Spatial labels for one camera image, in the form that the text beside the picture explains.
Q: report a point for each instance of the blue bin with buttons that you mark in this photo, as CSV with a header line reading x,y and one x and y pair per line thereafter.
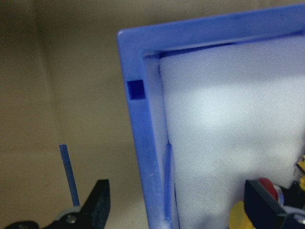
x,y
133,71

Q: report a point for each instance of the red push button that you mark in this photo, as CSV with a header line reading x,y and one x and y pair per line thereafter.
x,y
268,187

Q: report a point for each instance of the yellow push button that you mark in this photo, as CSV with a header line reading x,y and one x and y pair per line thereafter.
x,y
238,214

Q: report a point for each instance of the white foam liner sheet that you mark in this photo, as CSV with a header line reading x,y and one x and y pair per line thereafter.
x,y
226,119

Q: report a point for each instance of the black switch with yellow terminals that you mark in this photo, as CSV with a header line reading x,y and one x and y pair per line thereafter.
x,y
295,194

